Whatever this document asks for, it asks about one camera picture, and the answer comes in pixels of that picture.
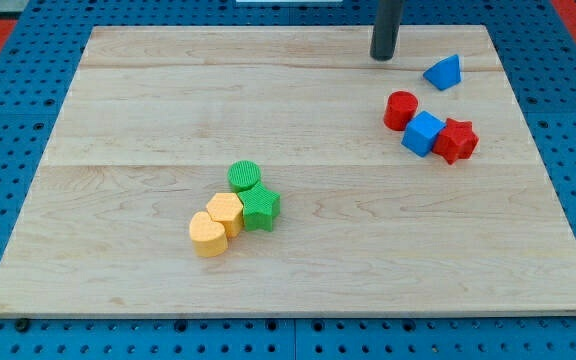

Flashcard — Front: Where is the green cylinder block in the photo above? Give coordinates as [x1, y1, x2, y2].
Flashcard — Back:
[227, 160, 262, 193]

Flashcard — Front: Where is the green star block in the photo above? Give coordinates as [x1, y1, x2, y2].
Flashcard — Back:
[238, 182, 281, 232]

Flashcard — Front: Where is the red cylinder block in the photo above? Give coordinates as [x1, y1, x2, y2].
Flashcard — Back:
[383, 91, 419, 131]

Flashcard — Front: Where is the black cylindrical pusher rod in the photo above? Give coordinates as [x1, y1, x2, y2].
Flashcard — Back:
[370, 0, 405, 61]

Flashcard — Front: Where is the blue triangle block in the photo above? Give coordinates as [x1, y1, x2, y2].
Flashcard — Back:
[423, 54, 462, 91]

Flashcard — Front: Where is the red star block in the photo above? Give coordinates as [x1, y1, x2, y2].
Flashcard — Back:
[432, 118, 479, 165]

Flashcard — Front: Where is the blue cube block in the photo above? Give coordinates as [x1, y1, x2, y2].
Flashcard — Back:
[401, 111, 446, 157]

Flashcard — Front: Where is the yellow heart block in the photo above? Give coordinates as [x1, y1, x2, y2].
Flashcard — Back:
[189, 211, 228, 257]

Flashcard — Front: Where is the yellow hexagon block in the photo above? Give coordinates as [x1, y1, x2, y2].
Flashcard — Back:
[206, 193, 244, 239]

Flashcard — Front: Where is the light wooden board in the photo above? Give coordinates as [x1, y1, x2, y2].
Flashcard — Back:
[0, 25, 576, 319]

